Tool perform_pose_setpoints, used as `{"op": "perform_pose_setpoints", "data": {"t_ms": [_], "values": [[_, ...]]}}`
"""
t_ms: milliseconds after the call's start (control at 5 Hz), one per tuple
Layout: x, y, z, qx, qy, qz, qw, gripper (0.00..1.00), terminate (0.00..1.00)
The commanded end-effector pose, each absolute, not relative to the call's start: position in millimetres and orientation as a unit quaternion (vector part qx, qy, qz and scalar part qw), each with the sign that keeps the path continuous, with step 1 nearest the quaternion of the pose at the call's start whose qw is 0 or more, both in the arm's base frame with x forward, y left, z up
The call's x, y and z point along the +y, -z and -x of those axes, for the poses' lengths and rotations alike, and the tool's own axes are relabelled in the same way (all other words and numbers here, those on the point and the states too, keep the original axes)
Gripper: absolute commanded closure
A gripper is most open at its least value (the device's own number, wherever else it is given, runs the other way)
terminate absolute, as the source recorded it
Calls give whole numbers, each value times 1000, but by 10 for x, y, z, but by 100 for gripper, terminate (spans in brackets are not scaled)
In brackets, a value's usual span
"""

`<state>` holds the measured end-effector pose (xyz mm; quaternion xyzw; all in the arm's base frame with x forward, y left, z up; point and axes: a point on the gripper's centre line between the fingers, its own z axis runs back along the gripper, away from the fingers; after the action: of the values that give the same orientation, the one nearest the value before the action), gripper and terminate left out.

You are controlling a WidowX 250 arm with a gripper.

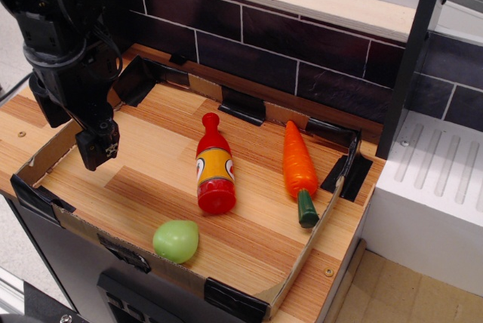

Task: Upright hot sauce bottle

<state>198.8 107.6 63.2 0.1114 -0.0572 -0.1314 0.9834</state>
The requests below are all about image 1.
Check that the orange toy carrot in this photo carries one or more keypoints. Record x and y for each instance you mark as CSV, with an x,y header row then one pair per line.
x,y
300,177

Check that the red hot sauce bottle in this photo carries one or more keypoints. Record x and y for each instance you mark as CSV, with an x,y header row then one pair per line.
x,y
215,169

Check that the black toy oven front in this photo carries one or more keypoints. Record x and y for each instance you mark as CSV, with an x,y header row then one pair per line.
x,y
129,306

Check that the black vertical post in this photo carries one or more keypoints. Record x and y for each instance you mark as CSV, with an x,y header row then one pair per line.
x,y
395,108

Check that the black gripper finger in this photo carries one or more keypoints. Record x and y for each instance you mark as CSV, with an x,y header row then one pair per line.
x,y
98,145
54,113

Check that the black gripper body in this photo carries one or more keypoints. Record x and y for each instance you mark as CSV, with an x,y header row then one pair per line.
x,y
80,80

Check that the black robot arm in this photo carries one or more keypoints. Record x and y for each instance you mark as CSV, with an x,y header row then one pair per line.
x,y
55,26

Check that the cardboard fence with black tape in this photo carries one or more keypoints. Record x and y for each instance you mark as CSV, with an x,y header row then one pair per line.
x,y
254,263

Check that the green toy pear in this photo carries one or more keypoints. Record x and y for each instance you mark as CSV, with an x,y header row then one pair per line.
x,y
176,240

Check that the white ribbed drainboard counter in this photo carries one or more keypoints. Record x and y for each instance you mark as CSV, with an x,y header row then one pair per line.
x,y
426,210

